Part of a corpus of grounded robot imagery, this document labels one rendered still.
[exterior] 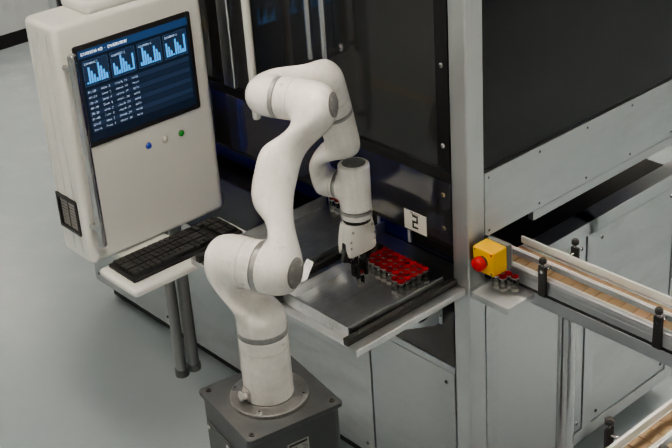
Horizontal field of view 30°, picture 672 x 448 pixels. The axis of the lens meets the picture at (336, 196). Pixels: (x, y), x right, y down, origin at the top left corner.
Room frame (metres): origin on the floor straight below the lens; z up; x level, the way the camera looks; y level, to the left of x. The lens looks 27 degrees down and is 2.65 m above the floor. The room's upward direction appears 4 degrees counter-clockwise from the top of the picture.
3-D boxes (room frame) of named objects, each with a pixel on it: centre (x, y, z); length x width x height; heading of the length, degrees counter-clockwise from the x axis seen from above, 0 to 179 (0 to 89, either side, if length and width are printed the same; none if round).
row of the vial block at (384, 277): (2.92, -0.12, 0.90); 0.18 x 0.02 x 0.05; 40
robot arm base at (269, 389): (2.47, 0.19, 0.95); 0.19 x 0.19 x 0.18
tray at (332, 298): (2.87, -0.06, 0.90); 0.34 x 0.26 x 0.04; 130
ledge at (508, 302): (2.84, -0.44, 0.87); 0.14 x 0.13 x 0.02; 130
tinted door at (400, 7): (3.07, -0.17, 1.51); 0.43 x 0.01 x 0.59; 40
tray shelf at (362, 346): (3.03, 0.02, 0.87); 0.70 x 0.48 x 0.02; 40
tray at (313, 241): (3.20, 0.08, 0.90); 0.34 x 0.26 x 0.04; 130
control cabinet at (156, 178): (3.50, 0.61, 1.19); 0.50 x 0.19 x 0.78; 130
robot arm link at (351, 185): (2.92, -0.05, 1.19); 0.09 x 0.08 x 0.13; 61
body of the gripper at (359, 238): (2.91, -0.05, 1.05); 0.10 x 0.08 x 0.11; 130
